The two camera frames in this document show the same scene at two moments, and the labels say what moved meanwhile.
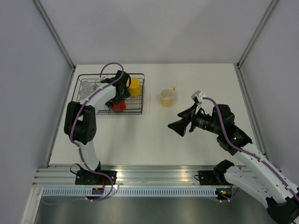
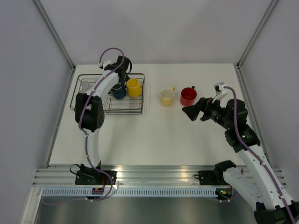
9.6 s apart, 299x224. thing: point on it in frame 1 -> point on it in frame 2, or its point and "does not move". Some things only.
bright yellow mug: [135, 87] does not move
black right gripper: [180, 126] -> [203, 103]
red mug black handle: [119, 107] -> [188, 96]
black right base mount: [212, 178] does not move
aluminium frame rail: [53, 30] does not move
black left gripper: [125, 95] -> [123, 83]
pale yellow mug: [167, 95] does not move
